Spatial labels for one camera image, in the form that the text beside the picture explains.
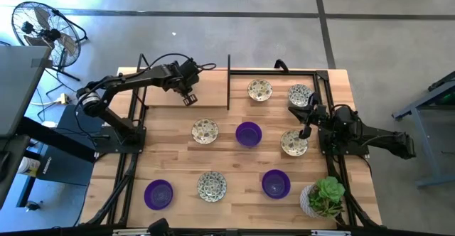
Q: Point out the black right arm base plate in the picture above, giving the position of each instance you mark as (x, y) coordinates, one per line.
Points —
(359, 150)

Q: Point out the purple plastic bowl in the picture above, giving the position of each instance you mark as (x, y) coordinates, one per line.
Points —
(158, 194)
(249, 134)
(276, 183)

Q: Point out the blue-grey metal table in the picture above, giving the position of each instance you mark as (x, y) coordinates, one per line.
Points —
(423, 147)

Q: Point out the grey desk top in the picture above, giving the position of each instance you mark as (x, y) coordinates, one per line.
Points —
(17, 86)

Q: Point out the black vertical post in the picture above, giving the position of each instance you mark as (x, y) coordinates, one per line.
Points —
(229, 86)

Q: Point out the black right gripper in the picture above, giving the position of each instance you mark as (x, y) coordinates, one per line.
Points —
(316, 117)

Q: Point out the black desk frame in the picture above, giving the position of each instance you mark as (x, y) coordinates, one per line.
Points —
(57, 141)

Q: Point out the pale yellow power strip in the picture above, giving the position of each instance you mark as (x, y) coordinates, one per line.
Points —
(64, 99)

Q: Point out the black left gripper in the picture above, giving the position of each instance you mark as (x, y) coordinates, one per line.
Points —
(183, 76)

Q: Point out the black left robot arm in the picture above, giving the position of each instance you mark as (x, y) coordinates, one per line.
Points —
(142, 76)

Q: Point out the black desk caster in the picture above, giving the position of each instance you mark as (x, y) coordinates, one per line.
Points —
(33, 206)

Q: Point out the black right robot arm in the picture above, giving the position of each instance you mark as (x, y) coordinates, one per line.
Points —
(384, 141)

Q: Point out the teal floral-pattern bowl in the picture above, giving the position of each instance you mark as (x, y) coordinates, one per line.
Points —
(298, 95)
(212, 186)

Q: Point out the green succulent in white pot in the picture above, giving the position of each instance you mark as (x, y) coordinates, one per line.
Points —
(328, 191)

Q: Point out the silver metal bracket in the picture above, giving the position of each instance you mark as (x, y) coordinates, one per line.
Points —
(131, 232)
(330, 233)

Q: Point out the black computer case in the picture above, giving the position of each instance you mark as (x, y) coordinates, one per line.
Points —
(67, 168)

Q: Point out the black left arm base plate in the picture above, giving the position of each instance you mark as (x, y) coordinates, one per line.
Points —
(136, 147)

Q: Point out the black floor fan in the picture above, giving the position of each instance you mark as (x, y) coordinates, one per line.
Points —
(49, 34)

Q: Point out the yellow pear-pattern bowl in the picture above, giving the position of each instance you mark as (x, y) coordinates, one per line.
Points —
(289, 145)
(260, 90)
(205, 131)

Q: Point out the white container with yellow label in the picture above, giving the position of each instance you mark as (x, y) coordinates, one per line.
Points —
(27, 165)

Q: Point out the black aluminium table frame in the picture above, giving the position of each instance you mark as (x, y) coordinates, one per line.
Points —
(270, 73)

